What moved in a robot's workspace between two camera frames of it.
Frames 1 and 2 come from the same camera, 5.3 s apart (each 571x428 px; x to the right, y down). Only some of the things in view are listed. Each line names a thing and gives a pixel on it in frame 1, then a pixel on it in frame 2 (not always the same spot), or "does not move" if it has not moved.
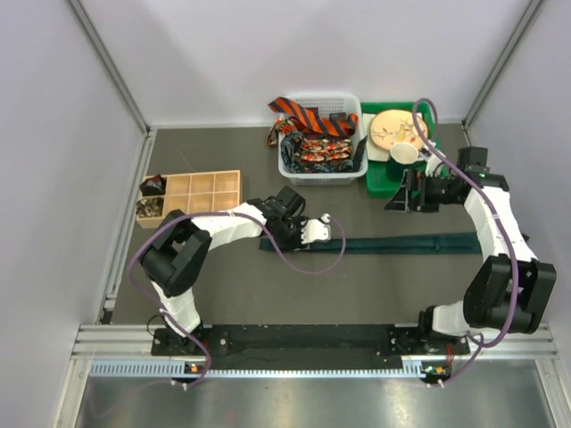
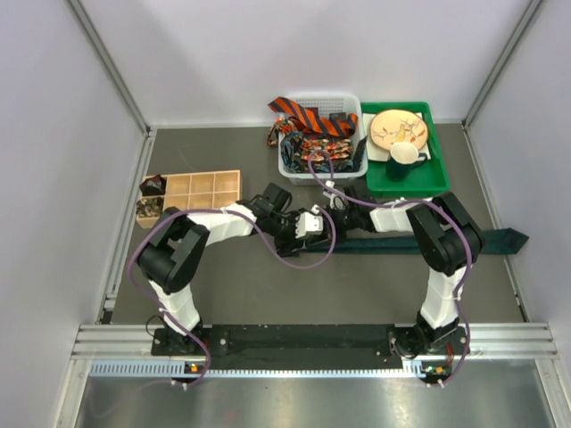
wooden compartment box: x=198 y=193 does not move
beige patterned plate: x=391 y=127 does not move
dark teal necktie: x=437 y=244 does not move
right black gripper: x=403 y=202 to x=337 y=233
